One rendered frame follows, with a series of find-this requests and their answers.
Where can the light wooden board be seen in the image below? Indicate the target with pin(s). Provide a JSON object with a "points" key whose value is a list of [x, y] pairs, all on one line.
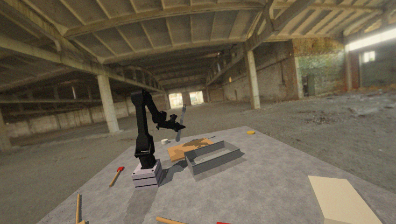
{"points": [[339, 203]]}

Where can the orange wooden board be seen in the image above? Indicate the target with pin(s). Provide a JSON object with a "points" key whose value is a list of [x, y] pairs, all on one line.
{"points": [[177, 152]]}

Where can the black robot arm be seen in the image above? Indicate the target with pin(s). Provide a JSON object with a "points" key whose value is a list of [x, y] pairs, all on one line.
{"points": [[144, 141]]}

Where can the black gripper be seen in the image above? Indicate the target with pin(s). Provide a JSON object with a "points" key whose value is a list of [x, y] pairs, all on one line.
{"points": [[174, 126]]}

